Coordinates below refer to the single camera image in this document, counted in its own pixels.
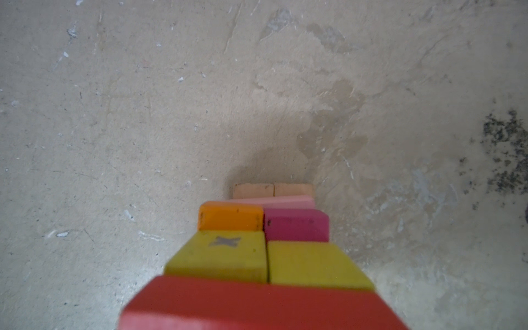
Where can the natural wood plank block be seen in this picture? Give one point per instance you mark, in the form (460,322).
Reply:
(247,191)

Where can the light pink block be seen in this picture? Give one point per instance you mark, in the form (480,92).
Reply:
(282,202)

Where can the orange rectangular block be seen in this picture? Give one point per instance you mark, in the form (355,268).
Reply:
(230,216)

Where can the magenta rectangular block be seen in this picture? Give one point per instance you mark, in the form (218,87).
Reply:
(281,224)

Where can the yellow-green square block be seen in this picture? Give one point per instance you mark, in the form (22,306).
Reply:
(223,255)

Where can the small yellow cube block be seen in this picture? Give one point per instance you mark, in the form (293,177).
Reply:
(314,264)

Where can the red rectangular block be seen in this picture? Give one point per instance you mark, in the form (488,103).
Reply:
(174,302)

